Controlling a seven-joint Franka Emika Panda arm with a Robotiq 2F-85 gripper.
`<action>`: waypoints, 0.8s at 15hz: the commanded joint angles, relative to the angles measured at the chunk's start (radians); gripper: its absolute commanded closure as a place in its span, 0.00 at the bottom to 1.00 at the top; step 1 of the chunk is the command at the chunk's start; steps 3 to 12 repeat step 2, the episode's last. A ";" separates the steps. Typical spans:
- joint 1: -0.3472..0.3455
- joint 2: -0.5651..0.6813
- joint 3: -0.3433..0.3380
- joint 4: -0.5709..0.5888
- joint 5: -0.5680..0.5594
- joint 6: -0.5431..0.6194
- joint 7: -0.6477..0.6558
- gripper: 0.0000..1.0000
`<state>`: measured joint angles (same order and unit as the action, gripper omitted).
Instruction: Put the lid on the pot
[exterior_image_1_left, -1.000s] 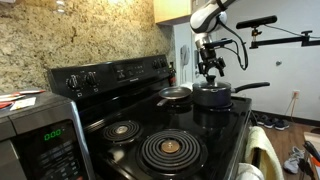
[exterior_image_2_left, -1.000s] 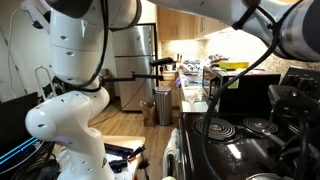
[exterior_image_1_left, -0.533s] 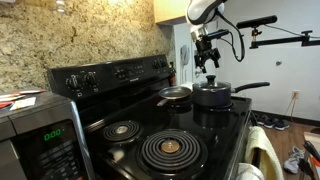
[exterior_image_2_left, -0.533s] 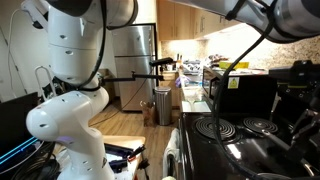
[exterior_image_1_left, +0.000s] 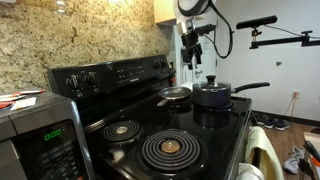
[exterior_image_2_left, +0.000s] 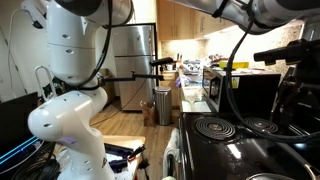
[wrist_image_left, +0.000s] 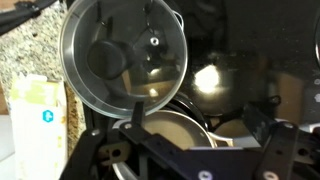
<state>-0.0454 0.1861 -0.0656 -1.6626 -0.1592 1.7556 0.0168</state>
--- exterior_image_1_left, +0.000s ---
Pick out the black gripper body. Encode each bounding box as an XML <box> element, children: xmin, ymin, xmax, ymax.
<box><xmin>180</xmin><ymin>32</ymin><xmax>203</xmax><ymax>58</ymax></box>

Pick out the glass lid with black knob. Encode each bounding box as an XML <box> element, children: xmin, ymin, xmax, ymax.
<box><xmin>192</xmin><ymin>74</ymin><xmax>232</xmax><ymax>91</ymax></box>

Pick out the small frying pan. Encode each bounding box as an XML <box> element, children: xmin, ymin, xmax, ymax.
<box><xmin>156</xmin><ymin>85</ymin><xmax>194</xmax><ymax>108</ymax></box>

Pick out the black electric stove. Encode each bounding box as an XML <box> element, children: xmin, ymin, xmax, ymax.
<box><xmin>46</xmin><ymin>54</ymin><xmax>253</xmax><ymax>180</ymax></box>

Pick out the dark shoe with white sole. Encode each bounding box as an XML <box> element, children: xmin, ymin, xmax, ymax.
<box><xmin>274</xmin><ymin>119</ymin><xmax>291</xmax><ymax>131</ymax></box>
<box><xmin>254</xmin><ymin>113</ymin><xmax>267</xmax><ymax>126</ymax></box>
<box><xmin>263</xmin><ymin>117</ymin><xmax>278</xmax><ymax>130</ymax></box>

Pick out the small coil burner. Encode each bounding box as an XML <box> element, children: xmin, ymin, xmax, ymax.
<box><xmin>101</xmin><ymin>119</ymin><xmax>144</xmax><ymax>144</ymax></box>

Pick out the cream hanging towel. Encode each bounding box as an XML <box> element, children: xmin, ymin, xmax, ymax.
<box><xmin>244</xmin><ymin>125</ymin><xmax>285</xmax><ymax>180</ymax></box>

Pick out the white hanging towel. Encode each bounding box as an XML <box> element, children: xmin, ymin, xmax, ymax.
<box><xmin>234</xmin><ymin>162</ymin><xmax>265</xmax><ymax>180</ymax></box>

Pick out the white sneaker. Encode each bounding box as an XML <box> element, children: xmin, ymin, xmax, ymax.
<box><xmin>283</xmin><ymin>155</ymin><xmax>303</xmax><ymax>175</ymax></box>
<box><xmin>289</xmin><ymin>145</ymin><xmax>306</xmax><ymax>161</ymax></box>

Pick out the wooden table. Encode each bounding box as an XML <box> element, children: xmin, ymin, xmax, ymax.
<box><xmin>302</xmin><ymin>130</ymin><xmax>320</xmax><ymax>145</ymax></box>

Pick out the black and red hand tool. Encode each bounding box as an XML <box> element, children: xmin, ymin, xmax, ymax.
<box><xmin>302</xmin><ymin>139</ymin><xmax>320</xmax><ymax>168</ymax></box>

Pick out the red and white card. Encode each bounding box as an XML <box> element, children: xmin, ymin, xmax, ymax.
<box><xmin>14</xmin><ymin>88</ymin><xmax>47</xmax><ymax>96</ymax></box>

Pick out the white paper card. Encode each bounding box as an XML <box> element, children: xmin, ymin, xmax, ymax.
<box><xmin>9</xmin><ymin>96</ymin><xmax>37</xmax><ymax>111</ymax></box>

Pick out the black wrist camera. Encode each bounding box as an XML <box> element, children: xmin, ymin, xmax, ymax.
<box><xmin>194</xmin><ymin>23</ymin><xmax>217</xmax><ymax>37</ymax></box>

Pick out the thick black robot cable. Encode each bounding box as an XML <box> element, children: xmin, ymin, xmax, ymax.
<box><xmin>201</xmin><ymin>0</ymin><xmax>235</xmax><ymax>60</ymax></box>

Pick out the wooden wall cabinet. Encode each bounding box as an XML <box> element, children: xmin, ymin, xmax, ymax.
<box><xmin>153</xmin><ymin>0</ymin><xmax>178</xmax><ymax>26</ymax></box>

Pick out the black pot with long handle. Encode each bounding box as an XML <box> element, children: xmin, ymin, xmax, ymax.
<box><xmin>191</xmin><ymin>81</ymin><xmax>272</xmax><ymax>108</ymax></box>

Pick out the black stereo camera bar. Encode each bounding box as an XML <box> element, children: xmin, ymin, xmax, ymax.
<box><xmin>235</xmin><ymin>14</ymin><xmax>279</xmax><ymax>31</ymax></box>

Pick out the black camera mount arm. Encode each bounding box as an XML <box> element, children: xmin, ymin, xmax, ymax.
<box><xmin>249</xmin><ymin>27</ymin><xmax>320</xmax><ymax>50</ymax></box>

